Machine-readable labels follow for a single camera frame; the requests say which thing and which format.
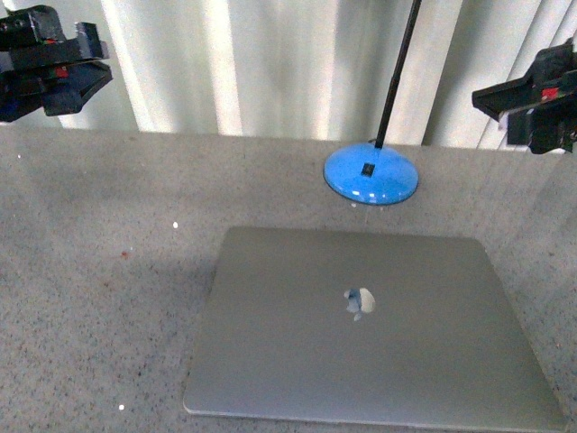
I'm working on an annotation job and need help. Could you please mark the white pleated curtain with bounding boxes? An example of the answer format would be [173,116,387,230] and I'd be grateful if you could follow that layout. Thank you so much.
[19,1,576,150]

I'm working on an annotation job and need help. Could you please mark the silver laptop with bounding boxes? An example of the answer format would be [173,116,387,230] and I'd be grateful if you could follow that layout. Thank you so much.
[183,227,567,432]

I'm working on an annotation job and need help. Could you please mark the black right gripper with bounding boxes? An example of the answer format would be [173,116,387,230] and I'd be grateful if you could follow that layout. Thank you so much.
[472,38,576,154]

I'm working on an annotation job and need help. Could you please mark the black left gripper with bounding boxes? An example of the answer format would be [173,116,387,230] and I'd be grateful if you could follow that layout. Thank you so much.
[1,5,113,123]

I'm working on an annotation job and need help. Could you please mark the blue desk lamp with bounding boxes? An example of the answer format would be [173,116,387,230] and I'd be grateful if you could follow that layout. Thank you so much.
[323,0,421,206]

